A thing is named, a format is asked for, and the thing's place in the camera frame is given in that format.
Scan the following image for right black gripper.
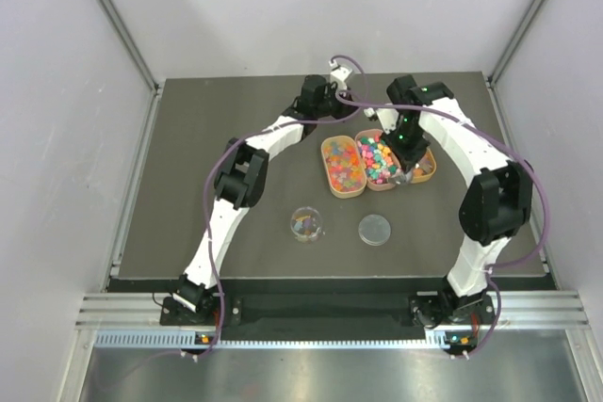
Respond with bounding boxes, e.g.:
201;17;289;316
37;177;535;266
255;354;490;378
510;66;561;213
380;120;431;173

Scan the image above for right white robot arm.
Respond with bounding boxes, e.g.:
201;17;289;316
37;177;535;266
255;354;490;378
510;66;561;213
377;75;532;328

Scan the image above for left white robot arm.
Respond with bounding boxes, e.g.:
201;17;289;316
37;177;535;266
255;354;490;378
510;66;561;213
173;67;356;324

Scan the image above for yellow tray mixed candies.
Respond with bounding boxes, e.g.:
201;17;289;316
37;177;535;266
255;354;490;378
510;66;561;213
411;148;437;184

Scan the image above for orange tray translucent star candies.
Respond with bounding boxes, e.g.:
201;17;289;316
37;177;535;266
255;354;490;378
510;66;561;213
320;136;367;200

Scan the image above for round grey jar lid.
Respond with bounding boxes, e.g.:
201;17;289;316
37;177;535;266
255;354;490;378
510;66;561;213
358;214;392;247

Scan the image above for clear round plastic jar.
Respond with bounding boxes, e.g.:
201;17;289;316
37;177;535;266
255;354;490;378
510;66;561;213
289;206;324;243

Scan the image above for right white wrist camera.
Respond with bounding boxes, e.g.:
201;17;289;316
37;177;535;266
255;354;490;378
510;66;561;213
364;105;399;134

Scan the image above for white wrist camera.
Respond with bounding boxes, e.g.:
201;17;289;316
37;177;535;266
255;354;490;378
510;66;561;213
364;105;399;134
329;58;354;90

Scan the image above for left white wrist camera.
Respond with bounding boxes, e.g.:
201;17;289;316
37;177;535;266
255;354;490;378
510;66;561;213
329;58;354;90

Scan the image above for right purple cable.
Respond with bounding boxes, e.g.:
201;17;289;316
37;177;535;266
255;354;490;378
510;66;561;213
335;91;551;359

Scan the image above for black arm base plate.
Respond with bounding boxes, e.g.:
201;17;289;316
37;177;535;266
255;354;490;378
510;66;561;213
160;277;494;330

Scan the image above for aluminium frame rail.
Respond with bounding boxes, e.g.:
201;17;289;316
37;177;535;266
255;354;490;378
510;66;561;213
76;291;589;330

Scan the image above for grey slotted cable duct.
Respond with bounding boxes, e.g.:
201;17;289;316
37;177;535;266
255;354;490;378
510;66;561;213
94;330;471;351

